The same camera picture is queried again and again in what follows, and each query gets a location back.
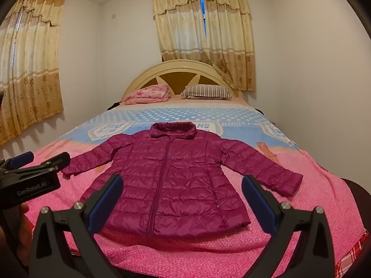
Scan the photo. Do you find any pink and blue printed blanket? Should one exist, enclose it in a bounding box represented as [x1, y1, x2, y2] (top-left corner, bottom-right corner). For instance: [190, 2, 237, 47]
[22, 104, 369, 270]

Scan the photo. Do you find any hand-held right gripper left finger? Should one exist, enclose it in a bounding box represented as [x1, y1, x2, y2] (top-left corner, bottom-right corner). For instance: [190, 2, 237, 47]
[28, 174, 125, 278]

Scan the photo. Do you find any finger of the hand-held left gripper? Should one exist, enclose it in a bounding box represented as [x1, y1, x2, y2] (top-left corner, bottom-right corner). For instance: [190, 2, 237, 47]
[17, 152, 71, 178]
[0, 151, 35, 174]

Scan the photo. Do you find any person's left hand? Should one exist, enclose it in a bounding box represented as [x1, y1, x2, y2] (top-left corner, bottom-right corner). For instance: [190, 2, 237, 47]
[17, 201, 30, 223]

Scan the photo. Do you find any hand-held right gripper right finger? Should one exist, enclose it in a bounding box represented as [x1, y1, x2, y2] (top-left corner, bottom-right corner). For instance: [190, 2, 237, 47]
[242, 174, 338, 278]

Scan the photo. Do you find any folded pink floral quilt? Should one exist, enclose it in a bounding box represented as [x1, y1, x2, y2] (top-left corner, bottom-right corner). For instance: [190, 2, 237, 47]
[123, 84, 172, 105]

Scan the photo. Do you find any beige floral window curtain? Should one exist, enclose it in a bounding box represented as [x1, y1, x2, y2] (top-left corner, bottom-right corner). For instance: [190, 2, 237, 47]
[152, 0, 256, 92]
[0, 0, 66, 147]

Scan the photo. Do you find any magenta quilted puffer jacket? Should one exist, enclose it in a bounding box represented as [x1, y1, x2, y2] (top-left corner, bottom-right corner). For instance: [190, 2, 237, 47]
[61, 122, 303, 237]

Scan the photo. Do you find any striped pillow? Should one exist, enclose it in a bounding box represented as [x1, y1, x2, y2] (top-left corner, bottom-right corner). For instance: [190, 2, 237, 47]
[180, 84, 233, 100]

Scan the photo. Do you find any red plaid cloth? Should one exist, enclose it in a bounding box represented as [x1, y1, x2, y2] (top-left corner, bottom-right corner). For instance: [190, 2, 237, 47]
[339, 232, 371, 278]

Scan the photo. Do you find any cream wooden bed headboard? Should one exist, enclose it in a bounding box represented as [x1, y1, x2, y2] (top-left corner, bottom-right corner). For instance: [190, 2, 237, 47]
[121, 59, 241, 102]

